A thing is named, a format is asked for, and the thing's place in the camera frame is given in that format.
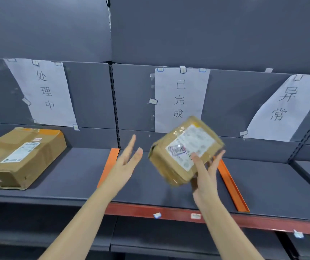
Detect person's right hand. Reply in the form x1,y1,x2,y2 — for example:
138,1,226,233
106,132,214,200
191,149,226,212

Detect person's left hand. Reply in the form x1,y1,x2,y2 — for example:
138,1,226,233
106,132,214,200
100,134,144,199

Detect small labelled cardboard parcel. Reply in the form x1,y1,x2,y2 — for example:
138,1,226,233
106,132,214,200
148,115,225,187

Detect person's right forearm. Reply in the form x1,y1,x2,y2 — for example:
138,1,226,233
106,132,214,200
194,197,265,260

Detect person's left forearm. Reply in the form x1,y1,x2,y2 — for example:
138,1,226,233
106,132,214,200
38,185,117,260

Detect orange metal shelf divider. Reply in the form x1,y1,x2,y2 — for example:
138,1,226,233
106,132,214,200
97,148,120,188
213,157,250,213

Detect black slotted shelf upright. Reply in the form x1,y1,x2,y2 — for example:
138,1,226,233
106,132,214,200
107,0,121,149
288,104,310,164

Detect large flat cardboard box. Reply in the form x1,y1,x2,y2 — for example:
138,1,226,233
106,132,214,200
0,127,67,190

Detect grey metal shelving unit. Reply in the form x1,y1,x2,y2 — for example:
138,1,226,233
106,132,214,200
0,0,310,260

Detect red shelf front rail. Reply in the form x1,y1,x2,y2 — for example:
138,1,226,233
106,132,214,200
105,202,310,237

